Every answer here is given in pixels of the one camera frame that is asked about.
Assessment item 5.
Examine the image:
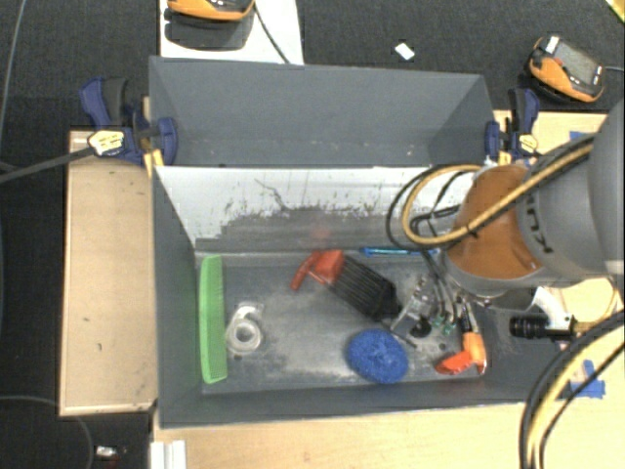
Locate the blue flat stick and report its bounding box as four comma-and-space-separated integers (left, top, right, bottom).
359, 245, 438, 258

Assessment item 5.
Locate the orange plastic tool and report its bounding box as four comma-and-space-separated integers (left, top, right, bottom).
434, 331, 488, 376

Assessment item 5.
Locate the blue round scrubber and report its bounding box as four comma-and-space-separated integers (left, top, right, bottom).
344, 328, 410, 385

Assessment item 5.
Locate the black cylinder on white bracket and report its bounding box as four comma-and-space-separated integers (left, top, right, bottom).
509, 285, 576, 342

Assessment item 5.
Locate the pale wood board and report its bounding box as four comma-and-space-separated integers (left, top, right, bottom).
59, 129, 158, 417

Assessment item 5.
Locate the green plastic comb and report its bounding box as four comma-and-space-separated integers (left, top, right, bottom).
197, 254, 229, 385

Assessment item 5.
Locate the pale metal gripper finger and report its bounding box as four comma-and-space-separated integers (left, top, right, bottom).
392, 293, 429, 335
402, 320, 434, 349

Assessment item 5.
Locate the grey metal bin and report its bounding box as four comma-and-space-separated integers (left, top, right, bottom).
147, 55, 529, 429

